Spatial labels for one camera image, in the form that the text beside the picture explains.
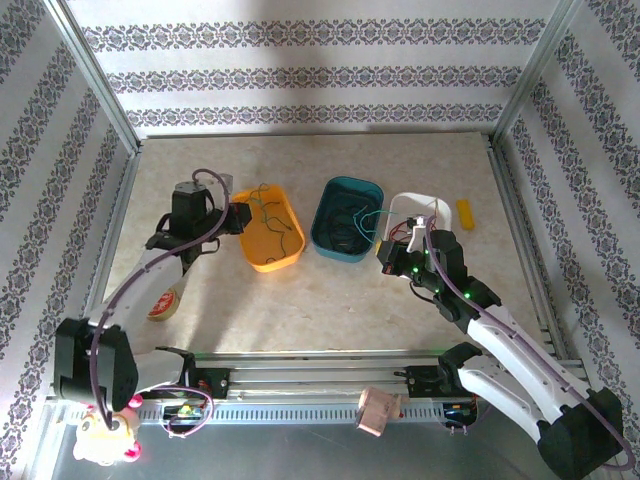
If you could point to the yellow rectangular block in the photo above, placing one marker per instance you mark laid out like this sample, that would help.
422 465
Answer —
465 214

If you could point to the small circuit board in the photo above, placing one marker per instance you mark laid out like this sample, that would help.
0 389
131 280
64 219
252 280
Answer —
457 411
187 411

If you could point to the pink box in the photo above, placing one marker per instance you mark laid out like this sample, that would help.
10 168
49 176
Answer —
377 412

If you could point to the orange plastic tray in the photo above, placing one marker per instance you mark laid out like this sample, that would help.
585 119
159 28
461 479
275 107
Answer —
255 245

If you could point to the aluminium side rail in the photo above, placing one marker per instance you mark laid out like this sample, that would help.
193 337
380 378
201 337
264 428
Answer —
500 165
104 250

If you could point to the wide aluminium base rail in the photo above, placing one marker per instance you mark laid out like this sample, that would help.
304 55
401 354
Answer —
310 375

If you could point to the plush toy pink green white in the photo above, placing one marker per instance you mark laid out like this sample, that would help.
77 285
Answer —
107 440

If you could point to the aluminium frame post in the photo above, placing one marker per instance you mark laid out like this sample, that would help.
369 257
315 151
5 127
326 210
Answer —
535 75
94 75

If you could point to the white plastic tray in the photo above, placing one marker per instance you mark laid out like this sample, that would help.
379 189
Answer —
405 205

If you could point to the teal plastic tray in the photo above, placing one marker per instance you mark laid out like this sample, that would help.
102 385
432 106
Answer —
325 240

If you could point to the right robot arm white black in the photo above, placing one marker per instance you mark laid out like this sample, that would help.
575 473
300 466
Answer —
520 360

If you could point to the aluminium rail short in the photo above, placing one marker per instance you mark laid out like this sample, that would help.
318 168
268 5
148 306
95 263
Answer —
320 134

